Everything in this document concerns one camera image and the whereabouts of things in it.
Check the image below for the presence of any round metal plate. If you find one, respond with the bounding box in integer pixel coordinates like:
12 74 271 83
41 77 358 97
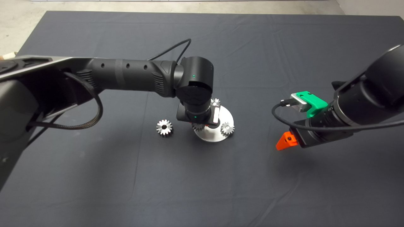
193 106 235 143

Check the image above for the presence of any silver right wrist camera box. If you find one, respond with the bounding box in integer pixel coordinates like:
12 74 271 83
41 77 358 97
290 93 313 113

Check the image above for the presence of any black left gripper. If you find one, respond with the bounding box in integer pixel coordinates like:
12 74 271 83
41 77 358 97
176 103 221 129

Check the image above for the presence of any larger steel gear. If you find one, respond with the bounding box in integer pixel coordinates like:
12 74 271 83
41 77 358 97
156 119 174 137

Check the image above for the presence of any black braided cable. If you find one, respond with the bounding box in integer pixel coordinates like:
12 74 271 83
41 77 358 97
27 72 104 130

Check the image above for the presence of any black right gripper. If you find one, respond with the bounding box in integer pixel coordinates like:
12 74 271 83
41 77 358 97
276 121 354 151

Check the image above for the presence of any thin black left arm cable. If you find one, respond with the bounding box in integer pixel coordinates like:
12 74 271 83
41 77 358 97
147 38 192 64

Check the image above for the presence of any dark grey table cloth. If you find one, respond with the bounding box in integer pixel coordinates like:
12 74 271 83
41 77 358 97
0 10 404 227

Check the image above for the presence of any green right camera mount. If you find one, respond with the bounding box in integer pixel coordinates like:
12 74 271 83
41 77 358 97
296 90 329 119

